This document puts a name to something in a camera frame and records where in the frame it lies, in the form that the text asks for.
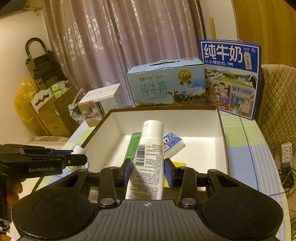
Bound checkered tablecloth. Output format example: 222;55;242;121
49;108;291;240

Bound large brown cardboard box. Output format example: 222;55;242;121
32;105;231;193

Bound pink curtain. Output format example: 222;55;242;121
43;0;206;105

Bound light blue milk carton box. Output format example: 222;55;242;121
127;58;206;106

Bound left hand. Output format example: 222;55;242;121
6;179;26;211

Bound small white bottle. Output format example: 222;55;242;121
68;146;90;172

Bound brown cardboard boxes on floor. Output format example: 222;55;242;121
30;87;79;137

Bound green rectangular box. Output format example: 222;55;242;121
124;133;142;163

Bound white lotion bottle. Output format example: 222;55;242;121
125;120;164;200

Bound yellow snack packet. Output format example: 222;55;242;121
173;161;186;168

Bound yellow plastic bag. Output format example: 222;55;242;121
14;78;46;136

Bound blue clear floss box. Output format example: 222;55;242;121
163;133;183;153

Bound quilted beige chair cover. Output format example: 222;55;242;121
257;64;295;153

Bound black folding cart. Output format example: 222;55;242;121
25;38;67;90

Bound dark blue milk carton box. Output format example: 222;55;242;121
200;39;261;120

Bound white power strip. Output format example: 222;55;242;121
281;142;293;163

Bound white brown product box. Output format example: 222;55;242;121
78;83;126;127

